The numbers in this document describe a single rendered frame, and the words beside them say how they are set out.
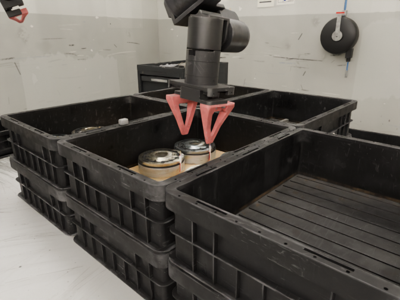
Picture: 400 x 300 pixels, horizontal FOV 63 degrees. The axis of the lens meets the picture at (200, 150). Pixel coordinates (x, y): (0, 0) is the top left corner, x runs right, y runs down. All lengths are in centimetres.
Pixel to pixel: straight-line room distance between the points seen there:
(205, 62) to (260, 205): 27
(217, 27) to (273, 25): 365
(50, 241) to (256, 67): 376
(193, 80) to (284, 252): 32
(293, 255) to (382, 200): 39
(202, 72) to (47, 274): 46
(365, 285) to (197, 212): 18
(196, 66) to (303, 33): 354
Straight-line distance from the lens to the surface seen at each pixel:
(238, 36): 60
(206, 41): 53
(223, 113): 56
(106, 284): 64
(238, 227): 35
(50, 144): 69
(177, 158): 72
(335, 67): 394
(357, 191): 71
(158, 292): 56
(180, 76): 230
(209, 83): 54
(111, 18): 463
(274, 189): 66
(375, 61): 386
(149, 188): 44
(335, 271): 32
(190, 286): 46
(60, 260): 73
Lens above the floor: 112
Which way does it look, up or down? 20 degrees down
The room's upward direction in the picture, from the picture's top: straight up
